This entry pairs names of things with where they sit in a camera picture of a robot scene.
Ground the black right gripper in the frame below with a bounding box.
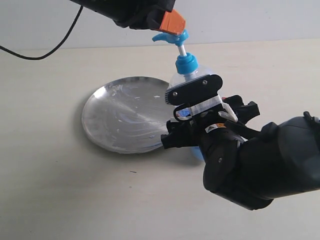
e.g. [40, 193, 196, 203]
[161, 95, 260, 150]

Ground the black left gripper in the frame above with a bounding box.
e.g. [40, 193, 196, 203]
[72, 0, 186, 35]

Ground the blue soap pump bottle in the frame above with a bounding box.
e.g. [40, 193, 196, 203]
[151, 29, 213, 162]

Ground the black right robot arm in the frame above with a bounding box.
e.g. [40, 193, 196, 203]
[161, 95, 320, 210]

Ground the round metal plate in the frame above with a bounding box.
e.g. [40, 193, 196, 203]
[81, 76, 173, 155]

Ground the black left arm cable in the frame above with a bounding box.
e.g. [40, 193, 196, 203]
[0, 4, 85, 60]

